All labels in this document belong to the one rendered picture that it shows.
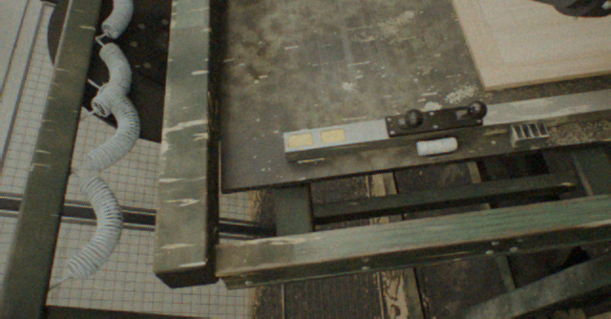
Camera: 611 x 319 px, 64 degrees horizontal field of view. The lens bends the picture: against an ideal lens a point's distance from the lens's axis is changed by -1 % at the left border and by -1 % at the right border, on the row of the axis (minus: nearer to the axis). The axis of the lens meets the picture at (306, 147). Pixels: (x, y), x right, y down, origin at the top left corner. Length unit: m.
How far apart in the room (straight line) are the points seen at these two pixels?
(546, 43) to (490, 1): 0.18
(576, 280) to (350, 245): 0.84
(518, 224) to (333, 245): 0.34
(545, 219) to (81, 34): 1.43
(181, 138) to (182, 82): 0.15
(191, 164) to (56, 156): 0.57
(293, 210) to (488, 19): 0.68
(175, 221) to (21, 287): 0.50
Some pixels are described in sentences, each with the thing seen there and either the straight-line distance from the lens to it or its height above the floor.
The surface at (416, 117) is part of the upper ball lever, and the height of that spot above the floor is 1.54.
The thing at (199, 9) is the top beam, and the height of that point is 1.88.
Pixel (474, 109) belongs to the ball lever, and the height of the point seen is 1.45.
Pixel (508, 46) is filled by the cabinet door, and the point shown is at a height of 1.23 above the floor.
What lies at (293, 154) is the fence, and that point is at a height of 1.68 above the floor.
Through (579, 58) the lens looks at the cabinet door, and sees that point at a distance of 1.31.
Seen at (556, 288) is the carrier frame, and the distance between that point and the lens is 1.65.
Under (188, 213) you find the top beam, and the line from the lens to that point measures 0.96.
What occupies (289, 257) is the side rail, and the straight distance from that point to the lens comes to 0.94.
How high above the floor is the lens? 2.11
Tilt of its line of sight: 25 degrees down
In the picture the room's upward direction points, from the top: 79 degrees counter-clockwise
